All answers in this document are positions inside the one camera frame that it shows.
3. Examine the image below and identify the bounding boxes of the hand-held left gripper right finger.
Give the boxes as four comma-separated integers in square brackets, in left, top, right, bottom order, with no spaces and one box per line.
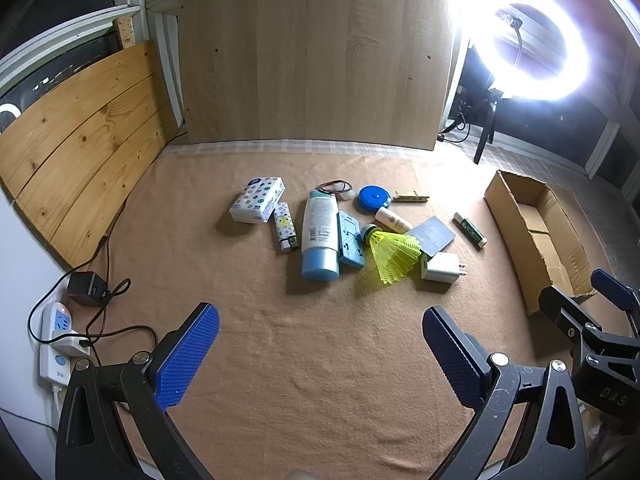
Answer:
[422,306,588,480]

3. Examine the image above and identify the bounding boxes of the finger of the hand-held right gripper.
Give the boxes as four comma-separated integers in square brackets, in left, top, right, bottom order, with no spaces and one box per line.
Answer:
[590,268,640,336]
[538,285,608,356]

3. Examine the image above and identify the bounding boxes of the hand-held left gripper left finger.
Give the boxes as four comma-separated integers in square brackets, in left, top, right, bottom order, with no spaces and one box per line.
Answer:
[56,302,221,480]

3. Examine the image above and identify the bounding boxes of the white charger plug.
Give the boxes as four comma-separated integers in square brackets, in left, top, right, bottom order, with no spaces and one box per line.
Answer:
[419,252,470,282]

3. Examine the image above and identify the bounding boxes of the cardboard box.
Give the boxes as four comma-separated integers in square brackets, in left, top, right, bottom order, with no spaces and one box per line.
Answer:
[483,169,598,316]

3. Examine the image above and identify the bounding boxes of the yellow shuttlecock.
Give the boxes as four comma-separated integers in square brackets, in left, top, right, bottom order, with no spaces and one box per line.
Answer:
[361,225,423,285]

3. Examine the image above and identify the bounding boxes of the white and green lip balm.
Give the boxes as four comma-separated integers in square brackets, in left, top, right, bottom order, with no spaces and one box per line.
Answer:
[453,212,487,249]

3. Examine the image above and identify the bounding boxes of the black card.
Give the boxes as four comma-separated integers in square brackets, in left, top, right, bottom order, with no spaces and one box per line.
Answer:
[407,216,457,256]

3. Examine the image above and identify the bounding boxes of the small white tube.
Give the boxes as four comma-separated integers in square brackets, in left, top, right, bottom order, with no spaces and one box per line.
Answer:
[376,207,413,234]

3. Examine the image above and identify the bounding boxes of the blue plastic case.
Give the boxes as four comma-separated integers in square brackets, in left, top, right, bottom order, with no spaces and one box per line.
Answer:
[337,211,365,267]

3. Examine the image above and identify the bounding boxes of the patterned lighter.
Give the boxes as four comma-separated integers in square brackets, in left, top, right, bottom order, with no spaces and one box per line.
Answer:
[273,201,300,253]

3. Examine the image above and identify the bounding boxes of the blue round tape measure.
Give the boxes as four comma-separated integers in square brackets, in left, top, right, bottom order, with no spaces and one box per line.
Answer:
[358,185,397,212]

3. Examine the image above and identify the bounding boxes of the white and blue lotion bottle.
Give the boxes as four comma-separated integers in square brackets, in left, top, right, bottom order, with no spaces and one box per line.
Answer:
[300,189,341,282]

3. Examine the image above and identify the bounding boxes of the white plug adapter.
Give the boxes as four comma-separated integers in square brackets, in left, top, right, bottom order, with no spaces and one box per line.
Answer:
[51,332,92,359]

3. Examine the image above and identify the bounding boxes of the black power adapter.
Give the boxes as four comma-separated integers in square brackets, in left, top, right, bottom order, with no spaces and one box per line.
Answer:
[66,271,112,307]

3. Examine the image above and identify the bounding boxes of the plaid cloth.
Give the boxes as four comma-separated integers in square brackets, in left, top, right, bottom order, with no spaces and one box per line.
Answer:
[165,140,640,201]

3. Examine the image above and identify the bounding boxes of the patterned tissue pack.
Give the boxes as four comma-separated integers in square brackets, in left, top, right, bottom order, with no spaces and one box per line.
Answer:
[229,177,286,224]

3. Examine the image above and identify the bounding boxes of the black tripod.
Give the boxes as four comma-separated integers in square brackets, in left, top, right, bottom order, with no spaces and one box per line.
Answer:
[470,87,503,164]

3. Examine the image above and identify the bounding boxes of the pine wood panel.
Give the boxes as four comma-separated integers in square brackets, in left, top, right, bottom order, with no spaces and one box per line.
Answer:
[0,40,181,268]

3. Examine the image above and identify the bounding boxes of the large light wood board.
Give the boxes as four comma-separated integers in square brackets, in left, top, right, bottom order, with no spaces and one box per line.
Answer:
[177,0,458,151]

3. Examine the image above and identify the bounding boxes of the white power strip cable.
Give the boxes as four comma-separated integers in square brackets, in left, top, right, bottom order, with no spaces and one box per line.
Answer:
[0,384,65,431]

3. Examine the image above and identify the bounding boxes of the black tripod cables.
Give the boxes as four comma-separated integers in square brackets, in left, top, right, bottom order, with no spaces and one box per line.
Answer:
[437,102,473,144]

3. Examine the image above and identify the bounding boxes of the ring light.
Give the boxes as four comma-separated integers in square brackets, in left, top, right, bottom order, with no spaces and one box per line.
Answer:
[462,0,591,102]

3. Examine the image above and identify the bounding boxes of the white window frame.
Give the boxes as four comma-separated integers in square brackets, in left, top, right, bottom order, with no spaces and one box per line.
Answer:
[0,2,187,133]

